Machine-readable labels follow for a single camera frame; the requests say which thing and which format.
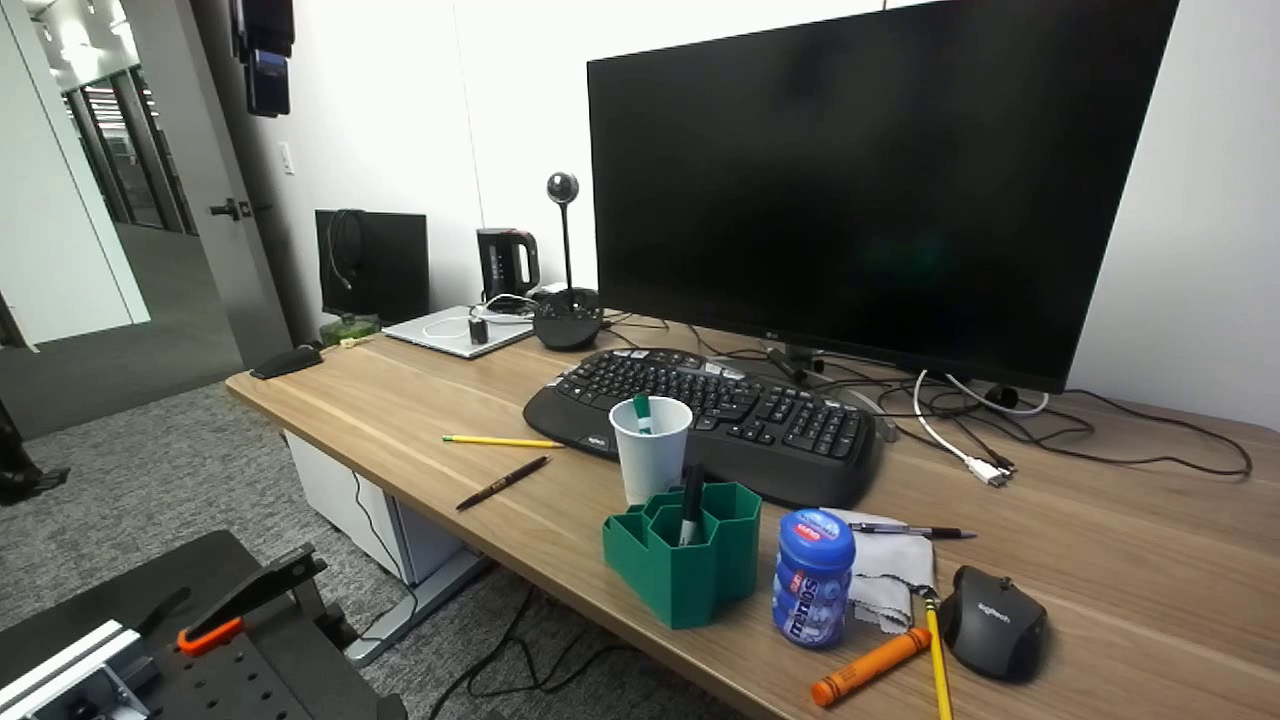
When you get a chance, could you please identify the slim black pen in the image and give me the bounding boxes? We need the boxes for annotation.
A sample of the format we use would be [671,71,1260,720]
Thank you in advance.
[450,450,551,516]

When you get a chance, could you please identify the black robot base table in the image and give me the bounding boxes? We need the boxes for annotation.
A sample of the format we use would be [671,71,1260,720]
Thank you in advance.
[0,529,412,720]

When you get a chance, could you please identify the black pen with silver clip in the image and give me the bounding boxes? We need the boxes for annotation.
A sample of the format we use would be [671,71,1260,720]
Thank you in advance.
[853,520,980,544]

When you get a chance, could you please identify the black webcam on stand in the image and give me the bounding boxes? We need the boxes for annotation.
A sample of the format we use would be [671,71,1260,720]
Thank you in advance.
[529,168,607,357]

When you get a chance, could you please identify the white paper cup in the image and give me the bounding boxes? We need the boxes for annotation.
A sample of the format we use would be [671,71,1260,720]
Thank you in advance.
[603,392,695,506]

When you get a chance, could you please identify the black marker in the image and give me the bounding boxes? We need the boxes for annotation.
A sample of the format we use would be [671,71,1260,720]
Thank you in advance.
[676,456,708,549]

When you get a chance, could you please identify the black ergonomic keyboard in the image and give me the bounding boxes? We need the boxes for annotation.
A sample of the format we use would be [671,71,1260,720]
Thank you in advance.
[520,343,887,510]

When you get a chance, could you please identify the long yellow pencil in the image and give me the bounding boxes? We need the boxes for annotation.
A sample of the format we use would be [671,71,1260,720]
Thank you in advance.
[440,428,562,450]

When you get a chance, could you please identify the black electric kettle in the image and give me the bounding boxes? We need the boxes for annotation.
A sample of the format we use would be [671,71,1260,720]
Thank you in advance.
[473,222,544,314]

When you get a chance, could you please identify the silver laptop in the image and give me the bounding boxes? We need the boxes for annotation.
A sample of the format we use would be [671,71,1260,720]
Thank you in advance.
[380,299,541,362]

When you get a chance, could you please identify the green desk organizer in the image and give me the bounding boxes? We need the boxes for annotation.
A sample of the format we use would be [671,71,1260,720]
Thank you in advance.
[601,476,764,630]

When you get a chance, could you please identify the blue plastic jar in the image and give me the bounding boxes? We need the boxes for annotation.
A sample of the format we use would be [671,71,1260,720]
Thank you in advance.
[768,502,861,653]

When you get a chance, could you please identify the black framed screen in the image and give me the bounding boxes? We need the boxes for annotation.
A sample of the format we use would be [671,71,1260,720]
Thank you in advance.
[310,205,434,332]

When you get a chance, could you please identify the large black computer monitor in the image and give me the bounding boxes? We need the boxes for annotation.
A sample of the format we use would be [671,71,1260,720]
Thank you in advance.
[582,0,1185,395]

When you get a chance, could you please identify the white paper sheet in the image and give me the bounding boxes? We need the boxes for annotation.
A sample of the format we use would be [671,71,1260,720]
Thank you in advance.
[816,502,935,637]

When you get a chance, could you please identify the white drawer cabinet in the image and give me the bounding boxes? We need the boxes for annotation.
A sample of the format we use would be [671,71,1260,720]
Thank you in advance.
[281,432,473,591]

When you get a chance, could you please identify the flat black pouch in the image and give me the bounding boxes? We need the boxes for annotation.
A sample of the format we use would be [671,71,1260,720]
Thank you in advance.
[248,340,326,385]

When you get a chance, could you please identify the orange marker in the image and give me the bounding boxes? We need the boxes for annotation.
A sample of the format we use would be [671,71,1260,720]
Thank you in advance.
[806,625,933,712]

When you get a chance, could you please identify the short yellow pencil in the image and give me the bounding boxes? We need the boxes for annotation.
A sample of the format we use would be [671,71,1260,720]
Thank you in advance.
[916,591,960,720]

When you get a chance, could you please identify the black computer mouse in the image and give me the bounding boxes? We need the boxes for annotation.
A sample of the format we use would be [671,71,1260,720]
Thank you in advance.
[935,562,1050,684]

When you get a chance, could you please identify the grey door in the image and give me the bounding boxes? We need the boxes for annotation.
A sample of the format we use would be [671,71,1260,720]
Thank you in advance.
[118,0,297,366]

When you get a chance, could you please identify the black shoe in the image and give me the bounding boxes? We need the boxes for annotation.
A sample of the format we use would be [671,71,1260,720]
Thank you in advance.
[0,395,73,506]

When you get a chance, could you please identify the black cables on floor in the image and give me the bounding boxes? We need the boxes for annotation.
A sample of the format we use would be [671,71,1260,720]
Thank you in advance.
[423,585,643,720]

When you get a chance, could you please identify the white cable with plug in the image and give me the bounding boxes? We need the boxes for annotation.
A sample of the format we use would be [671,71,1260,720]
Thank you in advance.
[908,362,1014,489]

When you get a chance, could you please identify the black clamp with orange handle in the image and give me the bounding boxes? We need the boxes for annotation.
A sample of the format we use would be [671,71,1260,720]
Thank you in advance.
[170,544,333,661]

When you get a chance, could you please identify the black cable on desk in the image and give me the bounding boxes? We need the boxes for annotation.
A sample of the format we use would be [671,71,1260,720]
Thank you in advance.
[1050,385,1256,483]

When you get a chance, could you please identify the aluminium profile rail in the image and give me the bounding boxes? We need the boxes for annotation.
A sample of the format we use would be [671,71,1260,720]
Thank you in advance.
[0,615,144,720]

